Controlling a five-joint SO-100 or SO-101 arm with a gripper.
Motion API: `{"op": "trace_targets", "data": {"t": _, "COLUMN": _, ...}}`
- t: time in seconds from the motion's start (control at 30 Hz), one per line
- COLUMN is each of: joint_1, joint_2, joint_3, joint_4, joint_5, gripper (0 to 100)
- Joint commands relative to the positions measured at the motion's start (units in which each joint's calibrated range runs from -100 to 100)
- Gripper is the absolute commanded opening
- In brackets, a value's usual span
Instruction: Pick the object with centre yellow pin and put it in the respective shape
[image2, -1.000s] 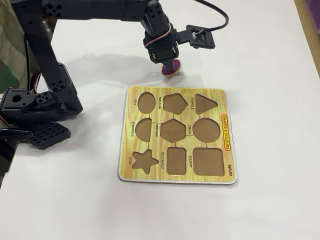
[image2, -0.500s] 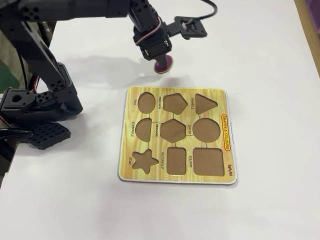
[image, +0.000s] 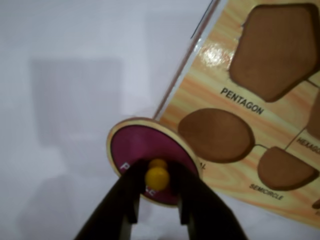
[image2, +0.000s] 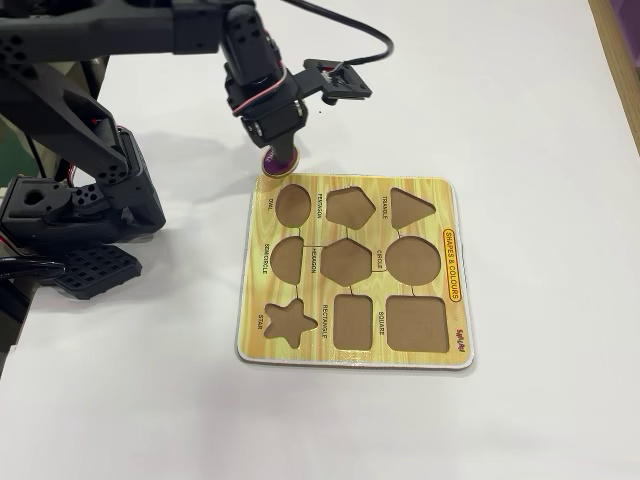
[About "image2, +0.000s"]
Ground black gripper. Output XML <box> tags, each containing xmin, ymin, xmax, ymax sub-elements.
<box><xmin>222</xmin><ymin>63</ymin><xmax>310</xmax><ymax>165</ymax></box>

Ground purple oval piece yellow pin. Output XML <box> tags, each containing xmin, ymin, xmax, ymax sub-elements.
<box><xmin>260</xmin><ymin>146</ymin><xmax>300</xmax><ymax>179</ymax></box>

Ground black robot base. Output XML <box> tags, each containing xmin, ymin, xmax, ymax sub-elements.
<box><xmin>0</xmin><ymin>174</ymin><xmax>126</xmax><ymax>249</ymax></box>

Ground wooden shape puzzle board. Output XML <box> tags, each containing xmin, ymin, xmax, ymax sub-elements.
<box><xmin>233</xmin><ymin>171</ymin><xmax>476</xmax><ymax>372</ymax></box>

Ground purple plastic object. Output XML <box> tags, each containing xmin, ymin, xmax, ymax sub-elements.
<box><xmin>613</xmin><ymin>0</ymin><xmax>640</xmax><ymax>81</ymax></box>

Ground black grid table clamp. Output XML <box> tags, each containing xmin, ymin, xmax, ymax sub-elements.
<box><xmin>52</xmin><ymin>243</ymin><xmax>144</xmax><ymax>301</ymax></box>

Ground green patterned cloth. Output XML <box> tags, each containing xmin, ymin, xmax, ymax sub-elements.
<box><xmin>0</xmin><ymin>112</ymin><xmax>61</xmax><ymax>179</ymax></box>

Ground glossy black curved bar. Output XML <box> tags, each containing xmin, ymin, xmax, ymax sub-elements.
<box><xmin>0</xmin><ymin>255</ymin><xmax>66</xmax><ymax>282</ymax></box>

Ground tan wooden edge strip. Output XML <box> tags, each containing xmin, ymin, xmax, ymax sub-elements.
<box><xmin>591</xmin><ymin>0</ymin><xmax>640</xmax><ymax>154</ymax></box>

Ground red white servo wire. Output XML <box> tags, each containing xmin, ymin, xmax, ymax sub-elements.
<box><xmin>227</xmin><ymin>29</ymin><xmax>291</xmax><ymax>119</ymax></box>

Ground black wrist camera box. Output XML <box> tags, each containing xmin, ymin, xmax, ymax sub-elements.
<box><xmin>292</xmin><ymin>58</ymin><xmax>374</xmax><ymax>106</ymax></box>

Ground black camera cable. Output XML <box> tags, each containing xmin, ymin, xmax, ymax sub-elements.
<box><xmin>284</xmin><ymin>0</ymin><xmax>394</xmax><ymax>66</ymax></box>

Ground red black arm wires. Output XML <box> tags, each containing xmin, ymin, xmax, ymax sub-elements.
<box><xmin>57</xmin><ymin>124</ymin><xmax>136</xmax><ymax>184</ymax></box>

